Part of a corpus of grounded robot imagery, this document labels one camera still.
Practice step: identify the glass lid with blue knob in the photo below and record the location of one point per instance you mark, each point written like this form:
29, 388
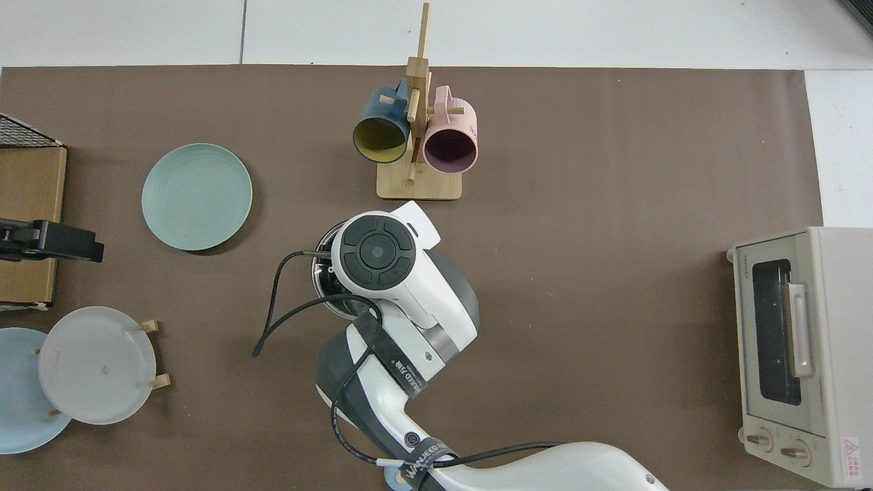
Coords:
322, 286

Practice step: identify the wooden plate rack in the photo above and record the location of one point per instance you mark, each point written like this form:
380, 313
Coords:
149, 326

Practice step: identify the grey plate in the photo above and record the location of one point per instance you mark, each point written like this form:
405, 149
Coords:
95, 368

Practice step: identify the green plate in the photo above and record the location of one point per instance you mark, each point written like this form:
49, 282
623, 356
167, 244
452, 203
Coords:
198, 198

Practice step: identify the light blue plate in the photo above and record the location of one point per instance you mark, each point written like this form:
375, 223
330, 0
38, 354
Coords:
17, 409

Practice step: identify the dark teal cup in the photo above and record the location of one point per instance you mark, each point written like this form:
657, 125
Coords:
374, 114

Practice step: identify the wooden cup stand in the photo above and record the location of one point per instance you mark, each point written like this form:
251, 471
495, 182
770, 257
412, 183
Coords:
419, 187

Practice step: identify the small blue round thing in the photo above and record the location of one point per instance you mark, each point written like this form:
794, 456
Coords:
392, 481

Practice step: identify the pink cup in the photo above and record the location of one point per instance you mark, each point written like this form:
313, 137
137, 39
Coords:
465, 123

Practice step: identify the brown table cloth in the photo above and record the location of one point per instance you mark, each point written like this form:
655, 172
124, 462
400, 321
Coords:
580, 307

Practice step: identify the pale toaster oven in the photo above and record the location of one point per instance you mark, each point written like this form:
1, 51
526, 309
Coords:
846, 307

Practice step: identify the black ribbed object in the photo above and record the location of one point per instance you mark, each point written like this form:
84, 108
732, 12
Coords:
863, 10

